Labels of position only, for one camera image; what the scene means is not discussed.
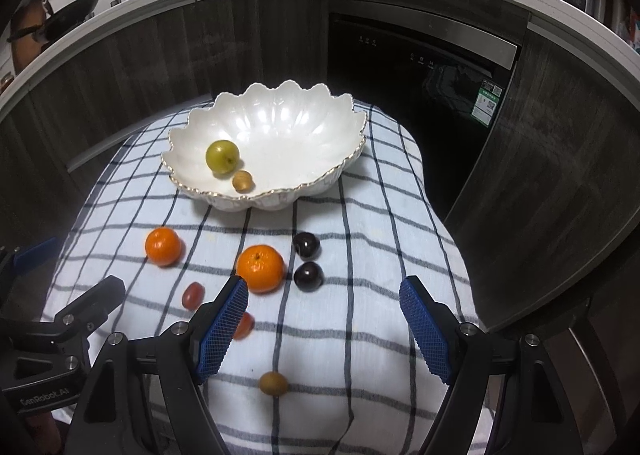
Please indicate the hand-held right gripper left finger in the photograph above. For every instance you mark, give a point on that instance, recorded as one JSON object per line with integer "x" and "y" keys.
{"x": 222, "y": 330}

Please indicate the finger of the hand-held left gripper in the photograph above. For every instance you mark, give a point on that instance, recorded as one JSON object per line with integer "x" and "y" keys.
{"x": 35, "y": 255}
{"x": 95, "y": 302}

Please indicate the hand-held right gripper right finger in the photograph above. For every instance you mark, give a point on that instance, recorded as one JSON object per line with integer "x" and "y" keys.
{"x": 425, "y": 330}

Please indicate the orange tangerine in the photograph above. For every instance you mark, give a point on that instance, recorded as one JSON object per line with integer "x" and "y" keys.
{"x": 260, "y": 268}
{"x": 162, "y": 246}

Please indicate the brown longan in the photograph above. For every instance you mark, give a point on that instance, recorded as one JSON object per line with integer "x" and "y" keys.
{"x": 242, "y": 182}
{"x": 273, "y": 384}

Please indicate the dark purple plum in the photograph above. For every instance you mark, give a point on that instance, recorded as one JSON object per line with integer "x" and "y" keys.
{"x": 308, "y": 276}
{"x": 306, "y": 244}

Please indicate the white scalloped gold-rimmed bowl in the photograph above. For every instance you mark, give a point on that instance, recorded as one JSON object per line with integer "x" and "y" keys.
{"x": 280, "y": 135}

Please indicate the person's left hand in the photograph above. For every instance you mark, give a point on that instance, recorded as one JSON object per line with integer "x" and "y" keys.
{"x": 40, "y": 435}

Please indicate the red cherry tomato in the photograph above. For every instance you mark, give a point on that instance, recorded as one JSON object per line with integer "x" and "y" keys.
{"x": 193, "y": 296}
{"x": 245, "y": 325}

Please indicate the white checked cloth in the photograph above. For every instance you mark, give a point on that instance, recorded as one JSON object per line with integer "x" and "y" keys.
{"x": 350, "y": 245}

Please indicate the dark wood cabinet door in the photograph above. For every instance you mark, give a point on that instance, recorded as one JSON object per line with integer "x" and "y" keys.
{"x": 560, "y": 175}

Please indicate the brown wooden board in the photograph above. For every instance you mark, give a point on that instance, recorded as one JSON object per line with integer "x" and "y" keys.
{"x": 27, "y": 47}

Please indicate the dark wood kitchen cabinet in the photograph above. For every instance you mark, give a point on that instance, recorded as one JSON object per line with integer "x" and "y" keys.
{"x": 150, "y": 60}

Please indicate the black built-in dishwasher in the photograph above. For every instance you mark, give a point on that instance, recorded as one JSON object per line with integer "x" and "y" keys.
{"x": 400, "y": 100}

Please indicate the green sticker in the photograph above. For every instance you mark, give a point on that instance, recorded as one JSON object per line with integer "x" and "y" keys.
{"x": 487, "y": 100}

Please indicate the black wok pan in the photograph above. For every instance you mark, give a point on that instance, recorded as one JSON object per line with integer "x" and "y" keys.
{"x": 70, "y": 12}

